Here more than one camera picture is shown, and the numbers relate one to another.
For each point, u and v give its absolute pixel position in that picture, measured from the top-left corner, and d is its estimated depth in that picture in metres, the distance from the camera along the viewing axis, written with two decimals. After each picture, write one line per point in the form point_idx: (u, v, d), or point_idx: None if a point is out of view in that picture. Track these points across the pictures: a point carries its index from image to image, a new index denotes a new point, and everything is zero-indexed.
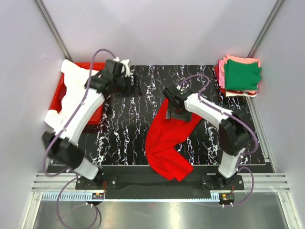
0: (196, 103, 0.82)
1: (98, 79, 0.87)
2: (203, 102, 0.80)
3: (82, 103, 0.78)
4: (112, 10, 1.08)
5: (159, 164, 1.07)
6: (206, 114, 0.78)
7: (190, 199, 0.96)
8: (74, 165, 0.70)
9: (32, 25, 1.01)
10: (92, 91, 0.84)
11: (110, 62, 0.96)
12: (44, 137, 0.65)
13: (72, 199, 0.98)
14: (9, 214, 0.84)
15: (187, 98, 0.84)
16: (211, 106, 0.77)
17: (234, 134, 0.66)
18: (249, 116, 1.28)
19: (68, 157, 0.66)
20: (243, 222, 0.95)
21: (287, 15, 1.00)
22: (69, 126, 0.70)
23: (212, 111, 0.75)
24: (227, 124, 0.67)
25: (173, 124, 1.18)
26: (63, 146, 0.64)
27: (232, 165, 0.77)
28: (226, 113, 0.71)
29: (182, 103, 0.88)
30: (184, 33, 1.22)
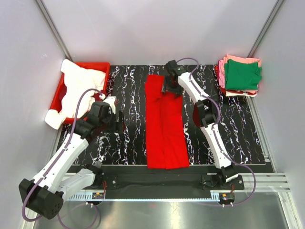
0: (186, 81, 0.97)
1: (83, 122, 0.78)
2: (191, 81, 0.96)
3: (64, 149, 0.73)
4: (112, 10, 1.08)
5: (155, 147, 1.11)
6: (190, 91, 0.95)
7: (190, 199, 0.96)
8: (54, 214, 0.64)
9: (32, 25, 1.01)
10: (76, 137, 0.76)
11: (98, 103, 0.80)
12: (22, 185, 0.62)
13: (69, 198, 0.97)
14: (9, 214, 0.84)
15: (181, 75, 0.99)
16: (196, 86, 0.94)
17: (203, 112, 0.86)
18: (249, 116, 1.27)
19: (44, 208, 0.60)
20: (243, 222, 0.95)
21: (288, 15, 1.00)
22: (50, 172, 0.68)
23: (195, 91, 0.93)
24: (200, 103, 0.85)
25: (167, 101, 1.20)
26: (41, 196, 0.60)
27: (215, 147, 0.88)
28: (203, 96, 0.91)
29: (177, 78, 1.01)
30: (184, 33, 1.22)
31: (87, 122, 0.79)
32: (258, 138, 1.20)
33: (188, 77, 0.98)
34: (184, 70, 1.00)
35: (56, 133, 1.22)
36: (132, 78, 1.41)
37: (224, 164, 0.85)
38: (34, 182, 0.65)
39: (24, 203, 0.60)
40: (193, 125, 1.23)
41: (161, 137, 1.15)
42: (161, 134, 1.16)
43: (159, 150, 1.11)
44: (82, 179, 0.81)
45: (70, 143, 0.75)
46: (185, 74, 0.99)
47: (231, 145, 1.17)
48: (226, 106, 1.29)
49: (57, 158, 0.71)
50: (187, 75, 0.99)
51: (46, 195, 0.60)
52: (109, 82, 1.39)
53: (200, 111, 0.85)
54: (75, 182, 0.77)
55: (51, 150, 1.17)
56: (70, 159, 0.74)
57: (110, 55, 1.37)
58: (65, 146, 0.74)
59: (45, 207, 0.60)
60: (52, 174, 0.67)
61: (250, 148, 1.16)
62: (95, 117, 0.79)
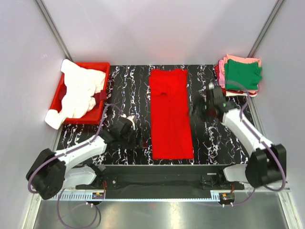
0: (236, 121, 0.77)
1: (106, 133, 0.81)
2: (244, 123, 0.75)
3: (88, 142, 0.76)
4: (112, 9, 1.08)
5: (161, 139, 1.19)
6: (241, 135, 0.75)
7: (191, 199, 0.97)
8: (48, 194, 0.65)
9: (32, 26, 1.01)
10: (100, 140, 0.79)
11: (123, 119, 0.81)
12: (44, 153, 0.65)
13: (69, 198, 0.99)
14: (9, 214, 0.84)
15: (228, 112, 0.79)
16: (250, 128, 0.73)
17: (264, 167, 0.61)
18: (249, 116, 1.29)
19: (47, 184, 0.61)
20: (243, 222, 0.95)
21: (288, 15, 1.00)
22: (70, 154, 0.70)
23: (251, 136, 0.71)
24: (261, 155, 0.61)
25: (174, 97, 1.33)
26: (54, 169, 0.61)
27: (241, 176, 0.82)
28: (264, 143, 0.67)
29: (221, 116, 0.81)
30: (184, 32, 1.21)
31: (110, 134, 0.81)
32: None
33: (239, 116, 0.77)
34: (232, 108, 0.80)
35: (56, 133, 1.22)
36: (132, 78, 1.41)
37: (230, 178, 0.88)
38: (54, 154, 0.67)
39: (35, 171, 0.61)
40: (194, 125, 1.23)
41: (168, 130, 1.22)
42: (167, 127, 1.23)
43: (166, 142, 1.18)
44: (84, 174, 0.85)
45: (94, 141, 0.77)
46: (233, 111, 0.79)
47: (231, 145, 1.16)
48: None
49: (81, 146, 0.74)
50: (237, 114, 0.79)
51: (59, 171, 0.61)
52: (109, 82, 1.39)
53: (259, 165, 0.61)
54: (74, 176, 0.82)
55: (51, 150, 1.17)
56: (89, 152, 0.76)
57: (110, 55, 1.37)
58: (90, 140, 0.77)
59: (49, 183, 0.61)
60: (73, 156, 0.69)
61: None
62: (117, 132, 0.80)
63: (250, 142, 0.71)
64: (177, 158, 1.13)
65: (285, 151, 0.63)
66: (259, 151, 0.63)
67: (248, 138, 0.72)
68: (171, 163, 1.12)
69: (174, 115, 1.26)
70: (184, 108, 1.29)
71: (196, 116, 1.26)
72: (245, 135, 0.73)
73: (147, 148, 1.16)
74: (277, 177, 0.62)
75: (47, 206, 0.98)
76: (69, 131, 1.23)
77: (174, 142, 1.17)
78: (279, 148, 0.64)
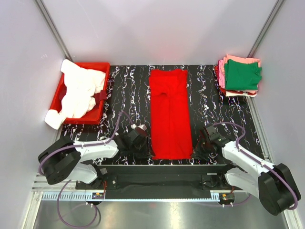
0: (234, 150, 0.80)
1: (119, 139, 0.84)
2: (241, 151, 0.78)
3: (104, 142, 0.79)
4: (112, 10, 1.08)
5: (160, 139, 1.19)
6: (243, 163, 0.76)
7: (190, 199, 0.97)
8: (53, 181, 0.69)
9: (32, 26, 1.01)
10: (114, 143, 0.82)
11: (138, 130, 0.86)
12: (66, 139, 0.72)
13: (70, 198, 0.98)
14: (10, 214, 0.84)
15: (225, 145, 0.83)
16: (250, 155, 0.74)
17: (275, 191, 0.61)
18: (249, 116, 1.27)
19: (56, 170, 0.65)
20: (243, 222, 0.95)
21: (288, 14, 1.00)
22: (86, 148, 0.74)
23: (252, 162, 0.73)
24: (268, 178, 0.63)
25: (174, 97, 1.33)
26: (67, 158, 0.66)
27: (245, 184, 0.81)
28: (266, 167, 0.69)
29: (221, 150, 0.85)
30: (184, 33, 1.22)
31: (122, 141, 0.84)
32: (258, 138, 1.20)
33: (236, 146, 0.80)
34: (228, 140, 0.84)
35: (56, 133, 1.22)
36: (132, 78, 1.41)
37: (231, 181, 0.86)
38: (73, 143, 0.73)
39: (50, 154, 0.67)
40: (193, 125, 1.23)
41: (168, 130, 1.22)
42: (167, 127, 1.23)
43: (165, 142, 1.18)
44: (88, 172, 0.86)
45: (109, 143, 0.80)
46: (230, 143, 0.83)
47: None
48: (226, 107, 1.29)
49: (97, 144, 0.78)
50: (233, 144, 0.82)
51: (70, 161, 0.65)
52: (109, 82, 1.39)
53: (269, 189, 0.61)
54: (80, 171, 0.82)
55: None
56: (103, 152, 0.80)
57: (110, 55, 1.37)
58: (106, 142, 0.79)
59: (58, 170, 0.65)
60: (87, 150, 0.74)
61: (250, 148, 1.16)
62: (130, 141, 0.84)
63: (253, 169, 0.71)
64: (177, 158, 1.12)
65: (288, 170, 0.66)
66: (264, 175, 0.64)
67: (249, 165, 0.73)
68: (171, 163, 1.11)
69: (174, 114, 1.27)
70: (184, 108, 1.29)
71: (196, 116, 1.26)
72: (246, 162, 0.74)
73: None
74: (291, 198, 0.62)
75: (47, 206, 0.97)
76: (69, 131, 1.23)
77: (173, 142, 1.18)
78: (282, 168, 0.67)
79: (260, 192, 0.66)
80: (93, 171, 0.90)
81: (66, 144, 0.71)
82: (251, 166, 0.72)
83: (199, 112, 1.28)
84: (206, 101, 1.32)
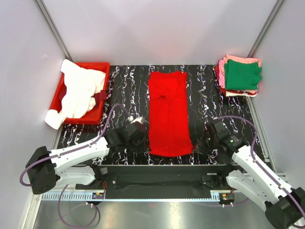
0: (248, 161, 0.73)
1: (115, 134, 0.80)
2: (258, 163, 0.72)
3: (88, 145, 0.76)
4: (112, 10, 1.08)
5: (159, 139, 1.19)
6: (259, 179, 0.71)
7: (191, 199, 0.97)
8: (41, 191, 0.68)
9: (32, 26, 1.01)
10: (103, 141, 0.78)
11: (136, 124, 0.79)
12: (41, 150, 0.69)
13: (69, 198, 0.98)
14: (11, 214, 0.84)
15: (238, 150, 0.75)
16: (267, 171, 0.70)
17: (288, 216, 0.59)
18: (249, 116, 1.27)
19: (37, 184, 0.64)
20: (243, 222, 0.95)
21: (287, 14, 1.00)
22: (65, 156, 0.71)
23: (269, 181, 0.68)
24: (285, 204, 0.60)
25: (174, 98, 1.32)
26: (44, 171, 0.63)
27: (248, 189, 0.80)
28: (285, 190, 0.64)
29: (231, 154, 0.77)
30: (184, 33, 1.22)
31: (117, 136, 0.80)
32: (258, 138, 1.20)
33: (251, 155, 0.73)
34: (240, 143, 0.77)
35: (56, 133, 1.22)
36: (132, 78, 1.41)
37: (233, 184, 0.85)
38: (49, 154, 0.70)
39: (30, 165, 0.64)
40: (193, 125, 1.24)
41: (166, 130, 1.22)
42: (166, 127, 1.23)
43: (164, 140, 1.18)
44: (84, 175, 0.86)
45: (95, 143, 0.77)
46: (244, 149, 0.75)
47: None
48: (226, 107, 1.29)
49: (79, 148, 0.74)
50: (247, 151, 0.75)
51: (47, 174, 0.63)
52: (109, 82, 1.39)
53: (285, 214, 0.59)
54: (73, 175, 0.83)
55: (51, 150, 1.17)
56: (90, 154, 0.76)
57: (110, 55, 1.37)
58: (91, 143, 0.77)
59: (39, 183, 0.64)
60: (66, 159, 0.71)
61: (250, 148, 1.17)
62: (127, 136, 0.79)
63: (269, 189, 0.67)
64: (176, 154, 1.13)
65: None
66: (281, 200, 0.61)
67: (266, 183, 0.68)
68: (171, 163, 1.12)
69: (173, 119, 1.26)
70: (184, 111, 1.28)
71: (196, 116, 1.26)
72: (262, 179, 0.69)
73: None
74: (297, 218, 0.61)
75: (47, 206, 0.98)
76: (69, 131, 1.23)
77: (172, 140, 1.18)
78: (299, 192, 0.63)
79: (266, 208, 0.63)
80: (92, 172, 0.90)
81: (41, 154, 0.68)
82: (268, 186, 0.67)
83: (199, 112, 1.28)
84: (206, 101, 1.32)
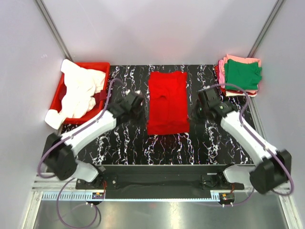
0: (236, 125, 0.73)
1: (118, 106, 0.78)
2: (245, 127, 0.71)
3: (96, 121, 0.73)
4: (112, 9, 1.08)
5: (163, 127, 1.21)
6: (245, 143, 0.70)
7: (191, 199, 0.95)
8: (66, 176, 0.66)
9: (32, 25, 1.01)
10: (108, 115, 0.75)
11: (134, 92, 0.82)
12: (50, 138, 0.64)
13: (70, 198, 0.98)
14: (11, 214, 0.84)
15: (227, 115, 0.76)
16: (253, 134, 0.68)
17: (271, 177, 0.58)
18: (249, 116, 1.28)
19: (60, 168, 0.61)
20: (243, 222, 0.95)
21: (287, 14, 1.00)
22: (77, 136, 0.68)
23: (255, 143, 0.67)
24: (268, 164, 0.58)
25: (175, 97, 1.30)
26: (62, 154, 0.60)
27: (241, 175, 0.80)
28: (269, 151, 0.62)
29: (220, 119, 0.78)
30: (184, 33, 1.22)
31: (120, 107, 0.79)
32: None
33: (239, 120, 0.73)
34: (229, 110, 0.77)
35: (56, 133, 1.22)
36: (132, 78, 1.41)
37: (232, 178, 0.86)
38: (61, 138, 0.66)
39: (45, 154, 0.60)
40: (193, 125, 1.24)
41: (167, 124, 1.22)
42: (167, 123, 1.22)
43: (167, 125, 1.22)
44: (90, 169, 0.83)
45: (102, 118, 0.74)
46: (233, 115, 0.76)
47: (231, 145, 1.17)
48: None
49: (88, 125, 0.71)
50: (236, 117, 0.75)
51: (66, 155, 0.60)
52: (109, 82, 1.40)
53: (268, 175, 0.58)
54: (83, 167, 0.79)
55: None
56: (99, 129, 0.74)
57: (110, 55, 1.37)
58: (97, 119, 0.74)
59: (61, 167, 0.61)
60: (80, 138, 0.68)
61: None
62: (128, 104, 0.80)
63: (254, 150, 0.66)
64: (180, 130, 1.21)
65: (290, 156, 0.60)
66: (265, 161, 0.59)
67: (251, 146, 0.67)
68: (171, 163, 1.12)
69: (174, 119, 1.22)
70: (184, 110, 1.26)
71: None
72: (249, 142, 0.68)
73: (147, 148, 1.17)
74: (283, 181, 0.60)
75: (47, 206, 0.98)
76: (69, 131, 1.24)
77: (175, 126, 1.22)
78: (284, 154, 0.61)
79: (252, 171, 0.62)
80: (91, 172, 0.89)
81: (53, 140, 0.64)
82: (253, 148, 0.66)
83: None
84: None
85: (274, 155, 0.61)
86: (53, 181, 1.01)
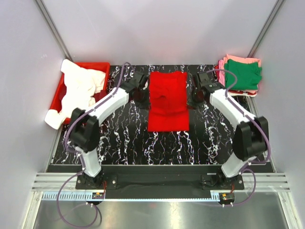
0: (222, 99, 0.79)
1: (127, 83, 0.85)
2: (229, 99, 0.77)
3: (112, 95, 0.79)
4: (112, 9, 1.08)
5: (157, 125, 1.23)
6: (228, 112, 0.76)
7: (191, 199, 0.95)
8: (90, 149, 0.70)
9: (32, 25, 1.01)
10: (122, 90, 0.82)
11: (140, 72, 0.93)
12: (75, 111, 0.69)
13: (69, 198, 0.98)
14: (11, 214, 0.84)
15: (214, 91, 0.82)
16: (235, 105, 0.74)
17: (249, 140, 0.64)
18: None
19: (86, 138, 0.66)
20: (243, 222, 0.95)
21: (288, 14, 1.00)
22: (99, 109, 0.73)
23: (236, 111, 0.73)
24: (245, 127, 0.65)
25: (174, 98, 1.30)
26: (89, 123, 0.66)
27: (236, 169, 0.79)
28: (248, 117, 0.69)
29: (209, 97, 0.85)
30: (184, 33, 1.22)
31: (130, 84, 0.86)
32: None
33: (224, 95, 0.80)
34: (218, 88, 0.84)
35: (56, 133, 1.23)
36: None
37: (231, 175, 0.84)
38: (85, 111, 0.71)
39: (73, 124, 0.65)
40: (194, 125, 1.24)
41: (163, 121, 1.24)
42: (163, 120, 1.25)
43: (161, 123, 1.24)
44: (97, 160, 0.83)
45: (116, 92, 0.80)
46: (219, 91, 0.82)
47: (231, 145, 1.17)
48: None
49: (106, 99, 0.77)
50: (222, 92, 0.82)
51: (93, 124, 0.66)
52: (109, 82, 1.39)
53: (244, 137, 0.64)
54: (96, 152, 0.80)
55: (51, 150, 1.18)
56: (116, 103, 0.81)
57: (110, 55, 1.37)
58: (113, 93, 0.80)
59: (88, 137, 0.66)
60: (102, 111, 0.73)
61: None
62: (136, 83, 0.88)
63: (235, 118, 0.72)
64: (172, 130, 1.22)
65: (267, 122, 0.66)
66: (242, 124, 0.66)
67: (233, 114, 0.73)
68: (171, 163, 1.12)
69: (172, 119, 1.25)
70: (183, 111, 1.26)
71: (196, 116, 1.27)
72: (231, 111, 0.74)
73: (147, 148, 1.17)
74: (263, 147, 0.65)
75: (47, 206, 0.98)
76: None
77: (168, 124, 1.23)
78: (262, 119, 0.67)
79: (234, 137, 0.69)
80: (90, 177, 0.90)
81: (78, 114, 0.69)
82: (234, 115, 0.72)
83: (199, 112, 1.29)
84: None
85: (252, 119, 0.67)
86: (54, 181, 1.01)
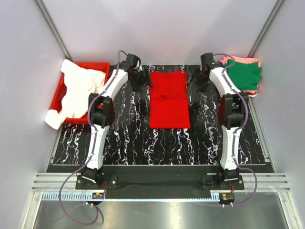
0: (219, 75, 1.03)
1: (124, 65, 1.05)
2: (224, 76, 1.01)
3: (115, 77, 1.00)
4: (112, 9, 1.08)
5: (158, 121, 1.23)
6: (220, 85, 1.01)
7: (190, 199, 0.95)
8: (107, 124, 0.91)
9: (32, 25, 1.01)
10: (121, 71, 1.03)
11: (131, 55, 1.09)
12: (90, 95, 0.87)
13: (69, 198, 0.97)
14: (11, 214, 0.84)
15: (214, 68, 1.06)
16: (228, 80, 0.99)
17: (230, 109, 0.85)
18: (249, 116, 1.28)
19: (106, 115, 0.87)
20: (243, 223, 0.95)
21: (288, 14, 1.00)
22: (109, 89, 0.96)
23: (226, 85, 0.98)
24: (229, 98, 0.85)
25: (175, 96, 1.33)
26: (105, 102, 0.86)
27: (229, 151, 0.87)
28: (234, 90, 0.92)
29: (209, 71, 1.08)
30: (184, 33, 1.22)
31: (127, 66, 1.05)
32: (258, 138, 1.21)
33: (222, 71, 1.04)
34: (218, 66, 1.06)
35: (56, 133, 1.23)
36: None
37: (229, 167, 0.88)
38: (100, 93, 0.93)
39: (90, 106, 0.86)
40: (194, 125, 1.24)
41: (164, 117, 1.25)
42: (164, 116, 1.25)
43: (162, 119, 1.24)
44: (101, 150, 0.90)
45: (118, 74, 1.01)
46: (218, 68, 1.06)
47: None
48: None
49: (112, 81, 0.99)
50: (220, 69, 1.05)
51: (109, 104, 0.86)
52: None
53: (227, 105, 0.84)
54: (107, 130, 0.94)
55: (51, 150, 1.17)
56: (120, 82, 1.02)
57: (110, 55, 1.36)
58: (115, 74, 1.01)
59: (107, 114, 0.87)
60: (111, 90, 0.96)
61: (250, 148, 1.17)
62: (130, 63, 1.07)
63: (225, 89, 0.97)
64: (173, 126, 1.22)
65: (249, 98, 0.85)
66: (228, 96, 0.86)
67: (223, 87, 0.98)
68: (171, 163, 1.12)
69: (171, 120, 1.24)
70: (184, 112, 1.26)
71: (196, 117, 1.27)
72: (222, 83, 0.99)
73: (147, 148, 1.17)
74: (241, 118, 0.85)
75: (47, 206, 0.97)
76: (69, 131, 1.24)
77: (170, 121, 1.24)
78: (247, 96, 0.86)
79: (221, 107, 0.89)
80: (90, 176, 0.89)
81: (93, 98, 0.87)
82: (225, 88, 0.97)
83: (199, 112, 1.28)
84: (206, 101, 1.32)
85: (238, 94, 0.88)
86: (53, 181, 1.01)
